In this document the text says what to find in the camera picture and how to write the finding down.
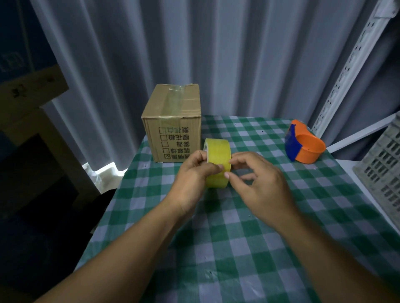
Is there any person's right hand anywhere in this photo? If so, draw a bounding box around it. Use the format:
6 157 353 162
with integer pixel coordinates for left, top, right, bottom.
224 152 301 235

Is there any green checkered tablecloth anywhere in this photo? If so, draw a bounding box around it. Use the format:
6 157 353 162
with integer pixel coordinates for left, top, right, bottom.
74 115 400 303

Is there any person's left forearm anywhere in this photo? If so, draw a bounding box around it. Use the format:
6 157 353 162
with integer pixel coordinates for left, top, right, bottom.
35 200 188 303

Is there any person's left hand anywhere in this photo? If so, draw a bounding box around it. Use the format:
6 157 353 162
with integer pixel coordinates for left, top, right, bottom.
166 150 224 217

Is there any grey plastic crate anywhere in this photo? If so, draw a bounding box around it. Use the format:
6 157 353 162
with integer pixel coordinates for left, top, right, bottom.
352 114 400 230

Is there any person's right forearm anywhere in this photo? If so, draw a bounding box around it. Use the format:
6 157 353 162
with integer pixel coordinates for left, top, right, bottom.
278 215 400 303

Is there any white curtain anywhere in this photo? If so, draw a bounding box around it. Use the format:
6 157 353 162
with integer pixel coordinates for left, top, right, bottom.
30 0 400 166

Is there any wooden shelf frame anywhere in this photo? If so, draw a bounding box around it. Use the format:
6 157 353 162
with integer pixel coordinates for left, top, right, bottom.
0 64 101 213

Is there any brown cardboard box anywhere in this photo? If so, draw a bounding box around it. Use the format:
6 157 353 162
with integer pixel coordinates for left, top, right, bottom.
141 83 202 163

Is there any white metal shelf bar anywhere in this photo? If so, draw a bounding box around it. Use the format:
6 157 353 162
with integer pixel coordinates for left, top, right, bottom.
326 112 400 153

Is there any orange and blue tape dispenser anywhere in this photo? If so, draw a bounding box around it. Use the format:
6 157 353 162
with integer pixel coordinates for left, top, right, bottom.
284 119 326 164

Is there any white slotted metal rail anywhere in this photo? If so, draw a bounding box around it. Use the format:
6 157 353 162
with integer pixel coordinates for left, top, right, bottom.
311 0 400 138

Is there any yellow packing tape roll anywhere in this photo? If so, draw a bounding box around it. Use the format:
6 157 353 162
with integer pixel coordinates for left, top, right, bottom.
204 138 232 189

